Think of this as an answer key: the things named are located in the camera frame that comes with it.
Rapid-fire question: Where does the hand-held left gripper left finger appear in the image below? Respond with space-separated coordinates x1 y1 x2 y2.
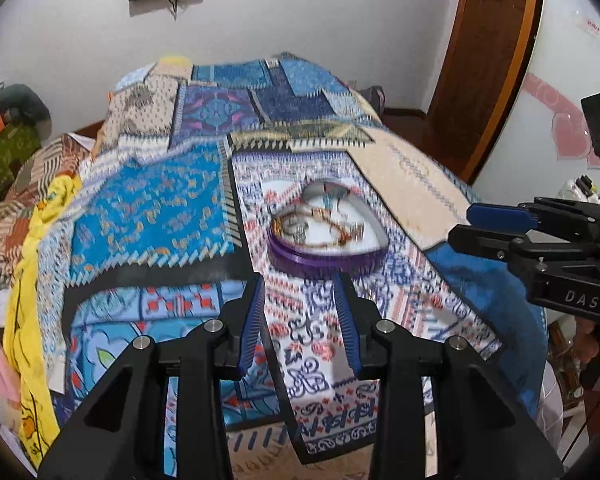
37 272 267 480

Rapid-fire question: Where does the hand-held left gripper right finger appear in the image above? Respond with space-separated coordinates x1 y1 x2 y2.
331 272 566 480

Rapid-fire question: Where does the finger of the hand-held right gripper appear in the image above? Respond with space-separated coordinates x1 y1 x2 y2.
466 197 600 235
448 224 600 267

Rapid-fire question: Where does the purple heart-shaped tin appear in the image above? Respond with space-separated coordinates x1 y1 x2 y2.
267 177 389 279

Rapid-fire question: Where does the red string bracelet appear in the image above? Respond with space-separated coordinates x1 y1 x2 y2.
324 217 367 250

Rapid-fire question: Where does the person's right hand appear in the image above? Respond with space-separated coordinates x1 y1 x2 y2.
572 319 600 363

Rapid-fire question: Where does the brown wooden door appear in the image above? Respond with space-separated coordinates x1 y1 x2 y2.
424 0 542 183

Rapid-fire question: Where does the patchwork blanket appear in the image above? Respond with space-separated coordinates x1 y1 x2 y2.
55 51 548 480

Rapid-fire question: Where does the grey backpack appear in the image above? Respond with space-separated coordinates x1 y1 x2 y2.
362 86 387 113

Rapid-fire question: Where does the pink door sticker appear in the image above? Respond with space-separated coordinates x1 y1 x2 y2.
574 12 600 40

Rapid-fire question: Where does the yellow cloth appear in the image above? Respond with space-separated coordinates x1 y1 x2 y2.
2 174 83 466

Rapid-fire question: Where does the striped orange quilt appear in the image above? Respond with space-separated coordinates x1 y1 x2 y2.
0 132 96 291

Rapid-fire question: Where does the yellow pillow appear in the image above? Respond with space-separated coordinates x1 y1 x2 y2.
157 54 195 80

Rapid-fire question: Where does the green patterned bag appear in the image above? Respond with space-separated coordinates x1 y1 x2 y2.
0 124 43 203

